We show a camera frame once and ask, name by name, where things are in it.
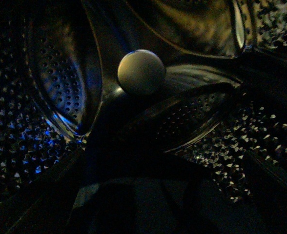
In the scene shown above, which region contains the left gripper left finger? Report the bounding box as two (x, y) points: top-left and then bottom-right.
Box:
(0, 180), (79, 234)

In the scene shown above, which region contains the steel perforated washer drum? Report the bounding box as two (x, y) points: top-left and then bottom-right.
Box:
(0, 0), (287, 234)

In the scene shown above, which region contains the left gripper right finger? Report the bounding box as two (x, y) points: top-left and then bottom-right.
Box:
(243, 151), (287, 234)

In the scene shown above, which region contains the grey waffle knit garment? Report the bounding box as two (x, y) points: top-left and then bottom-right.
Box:
(65, 177), (220, 234)

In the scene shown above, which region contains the grey round drum hub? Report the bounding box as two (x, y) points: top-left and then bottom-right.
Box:
(117, 49), (166, 96)

